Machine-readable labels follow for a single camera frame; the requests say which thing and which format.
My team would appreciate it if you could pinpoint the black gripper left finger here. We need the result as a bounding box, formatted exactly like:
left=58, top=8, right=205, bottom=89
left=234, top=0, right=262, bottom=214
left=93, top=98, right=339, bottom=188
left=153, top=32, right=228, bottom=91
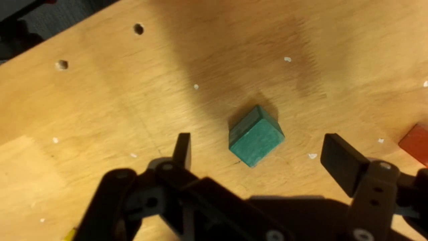
left=73, top=131, right=292, bottom=241

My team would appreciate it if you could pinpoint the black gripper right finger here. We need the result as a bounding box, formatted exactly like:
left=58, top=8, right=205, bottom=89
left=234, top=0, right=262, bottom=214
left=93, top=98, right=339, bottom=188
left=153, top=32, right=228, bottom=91
left=320, top=133, right=428, bottom=241

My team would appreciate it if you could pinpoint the green wooden block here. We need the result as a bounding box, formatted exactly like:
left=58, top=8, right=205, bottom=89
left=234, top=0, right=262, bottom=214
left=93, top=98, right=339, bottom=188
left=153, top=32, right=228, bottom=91
left=228, top=105, right=287, bottom=169

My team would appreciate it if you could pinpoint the red wooden block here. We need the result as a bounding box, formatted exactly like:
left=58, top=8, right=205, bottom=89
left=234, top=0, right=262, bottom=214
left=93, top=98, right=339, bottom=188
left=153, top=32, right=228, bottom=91
left=398, top=122, right=428, bottom=168

